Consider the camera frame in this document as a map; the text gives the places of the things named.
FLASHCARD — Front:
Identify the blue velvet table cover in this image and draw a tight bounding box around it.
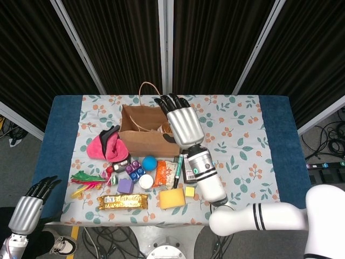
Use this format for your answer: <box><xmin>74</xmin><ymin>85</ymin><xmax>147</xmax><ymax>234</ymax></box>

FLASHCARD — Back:
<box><xmin>29</xmin><ymin>94</ymin><xmax>321</xmax><ymax>224</ymax></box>

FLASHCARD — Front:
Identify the white sneaker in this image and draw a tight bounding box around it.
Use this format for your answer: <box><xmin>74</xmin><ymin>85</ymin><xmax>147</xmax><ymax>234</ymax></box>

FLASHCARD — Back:
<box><xmin>50</xmin><ymin>236</ymin><xmax>78</xmax><ymax>256</ymax></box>

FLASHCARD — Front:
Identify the brown medicine bottle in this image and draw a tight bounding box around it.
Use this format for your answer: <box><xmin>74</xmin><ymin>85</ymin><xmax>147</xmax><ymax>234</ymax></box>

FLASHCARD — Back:
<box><xmin>182</xmin><ymin>158</ymin><xmax>196</xmax><ymax>185</ymax></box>

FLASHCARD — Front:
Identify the grey round robot base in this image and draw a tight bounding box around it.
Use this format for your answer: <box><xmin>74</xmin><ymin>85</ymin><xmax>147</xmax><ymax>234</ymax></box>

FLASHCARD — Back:
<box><xmin>147</xmin><ymin>244</ymin><xmax>195</xmax><ymax>259</ymax></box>

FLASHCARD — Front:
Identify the yellow sponge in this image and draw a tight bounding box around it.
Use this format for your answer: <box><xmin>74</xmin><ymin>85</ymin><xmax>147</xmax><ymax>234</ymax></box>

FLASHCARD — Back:
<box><xmin>158</xmin><ymin>188</ymin><xmax>187</xmax><ymax>210</ymax></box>

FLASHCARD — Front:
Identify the black power strip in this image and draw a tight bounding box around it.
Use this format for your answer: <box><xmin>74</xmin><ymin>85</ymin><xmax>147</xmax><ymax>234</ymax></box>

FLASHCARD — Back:
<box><xmin>306</xmin><ymin>161</ymin><xmax>345</xmax><ymax>170</ymax></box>

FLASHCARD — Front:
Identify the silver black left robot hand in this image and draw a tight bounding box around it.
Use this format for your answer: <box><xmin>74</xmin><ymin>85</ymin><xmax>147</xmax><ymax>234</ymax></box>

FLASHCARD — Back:
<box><xmin>8</xmin><ymin>175</ymin><xmax>63</xmax><ymax>235</ymax></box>

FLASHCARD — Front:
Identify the blue toy building brick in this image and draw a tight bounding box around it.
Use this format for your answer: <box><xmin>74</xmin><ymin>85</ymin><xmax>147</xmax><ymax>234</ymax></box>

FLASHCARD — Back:
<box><xmin>128</xmin><ymin>167</ymin><xmax>146</xmax><ymax>182</ymax></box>

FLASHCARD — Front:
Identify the black bottle with red cap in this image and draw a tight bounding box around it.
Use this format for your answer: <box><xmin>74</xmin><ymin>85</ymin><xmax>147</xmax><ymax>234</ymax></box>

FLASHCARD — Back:
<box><xmin>106</xmin><ymin>159</ymin><xmax>129</xmax><ymax>173</ymax></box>

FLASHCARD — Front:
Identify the blue rubber ball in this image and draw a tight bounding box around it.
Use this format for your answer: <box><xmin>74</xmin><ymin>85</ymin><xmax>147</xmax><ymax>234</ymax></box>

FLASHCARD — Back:
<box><xmin>142</xmin><ymin>155</ymin><xmax>157</xmax><ymax>171</ymax></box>

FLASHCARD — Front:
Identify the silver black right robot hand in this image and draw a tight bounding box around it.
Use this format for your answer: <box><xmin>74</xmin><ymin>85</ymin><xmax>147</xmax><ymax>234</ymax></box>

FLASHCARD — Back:
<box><xmin>154</xmin><ymin>93</ymin><xmax>204</xmax><ymax>149</ymax></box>

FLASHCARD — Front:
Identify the brown paper shopping bag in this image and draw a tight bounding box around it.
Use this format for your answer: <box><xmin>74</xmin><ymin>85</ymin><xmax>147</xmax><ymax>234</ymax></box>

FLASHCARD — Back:
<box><xmin>118</xmin><ymin>80</ymin><xmax>182</xmax><ymax>159</ymax></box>

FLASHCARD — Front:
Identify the purple toy building brick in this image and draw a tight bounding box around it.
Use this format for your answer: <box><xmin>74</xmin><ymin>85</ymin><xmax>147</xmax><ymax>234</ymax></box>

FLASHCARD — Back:
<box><xmin>125</xmin><ymin>161</ymin><xmax>141</xmax><ymax>175</ymax></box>

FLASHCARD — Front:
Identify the black trousers leg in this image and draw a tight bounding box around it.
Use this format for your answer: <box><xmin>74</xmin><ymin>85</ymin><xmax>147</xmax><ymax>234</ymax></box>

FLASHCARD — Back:
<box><xmin>25</xmin><ymin>229</ymin><xmax>56</xmax><ymax>256</ymax></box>

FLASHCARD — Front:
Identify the floral leaf print tablecloth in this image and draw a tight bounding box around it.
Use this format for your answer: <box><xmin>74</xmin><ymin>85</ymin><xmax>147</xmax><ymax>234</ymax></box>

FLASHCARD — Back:
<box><xmin>61</xmin><ymin>94</ymin><xmax>285</xmax><ymax>226</ymax></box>

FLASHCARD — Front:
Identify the gold foil biscuit pack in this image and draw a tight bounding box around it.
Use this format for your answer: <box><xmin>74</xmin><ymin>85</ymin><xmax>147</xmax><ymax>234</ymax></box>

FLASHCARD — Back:
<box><xmin>96</xmin><ymin>193</ymin><xmax>149</xmax><ymax>213</ymax></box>

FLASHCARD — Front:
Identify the orange and white snack packet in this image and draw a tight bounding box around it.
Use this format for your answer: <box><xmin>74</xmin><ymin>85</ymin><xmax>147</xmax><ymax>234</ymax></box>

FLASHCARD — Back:
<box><xmin>152</xmin><ymin>159</ymin><xmax>177</xmax><ymax>189</ymax></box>

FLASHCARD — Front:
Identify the white metal screen frame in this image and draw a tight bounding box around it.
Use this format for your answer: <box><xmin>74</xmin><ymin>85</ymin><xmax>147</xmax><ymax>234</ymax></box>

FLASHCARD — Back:
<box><xmin>231</xmin><ymin>0</ymin><xmax>286</xmax><ymax>95</ymax></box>
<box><xmin>50</xmin><ymin>0</ymin><xmax>107</xmax><ymax>95</ymax></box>
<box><xmin>0</xmin><ymin>101</ymin><xmax>45</xmax><ymax>141</ymax></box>
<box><xmin>298</xmin><ymin>104</ymin><xmax>345</xmax><ymax>135</ymax></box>
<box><xmin>157</xmin><ymin>0</ymin><xmax>175</xmax><ymax>95</ymax></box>

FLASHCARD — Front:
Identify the purple foam cube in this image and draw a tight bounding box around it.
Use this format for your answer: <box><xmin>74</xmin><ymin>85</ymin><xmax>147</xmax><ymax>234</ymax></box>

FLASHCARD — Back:
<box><xmin>116</xmin><ymin>178</ymin><xmax>135</xmax><ymax>194</ymax></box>

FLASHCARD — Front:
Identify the green marker pen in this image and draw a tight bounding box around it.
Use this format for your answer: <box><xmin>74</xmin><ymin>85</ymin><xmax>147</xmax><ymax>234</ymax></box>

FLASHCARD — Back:
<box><xmin>172</xmin><ymin>153</ymin><xmax>185</xmax><ymax>189</ymax></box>

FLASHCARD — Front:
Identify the pink cloth with black trim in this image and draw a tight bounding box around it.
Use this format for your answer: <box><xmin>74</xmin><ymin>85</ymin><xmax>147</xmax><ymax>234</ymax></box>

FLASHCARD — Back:
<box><xmin>86</xmin><ymin>125</ymin><xmax>129</xmax><ymax>163</ymax></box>

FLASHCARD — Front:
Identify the colourful feather toy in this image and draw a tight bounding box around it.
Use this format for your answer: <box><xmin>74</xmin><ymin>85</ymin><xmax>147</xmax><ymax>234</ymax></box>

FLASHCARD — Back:
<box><xmin>70</xmin><ymin>170</ymin><xmax>107</xmax><ymax>199</ymax></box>

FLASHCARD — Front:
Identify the black floor cable tangle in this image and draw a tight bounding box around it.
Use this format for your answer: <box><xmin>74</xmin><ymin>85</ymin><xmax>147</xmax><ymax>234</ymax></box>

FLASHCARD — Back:
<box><xmin>80</xmin><ymin>226</ymin><xmax>148</xmax><ymax>259</ymax></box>
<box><xmin>301</xmin><ymin>107</ymin><xmax>345</xmax><ymax>162</ymax></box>

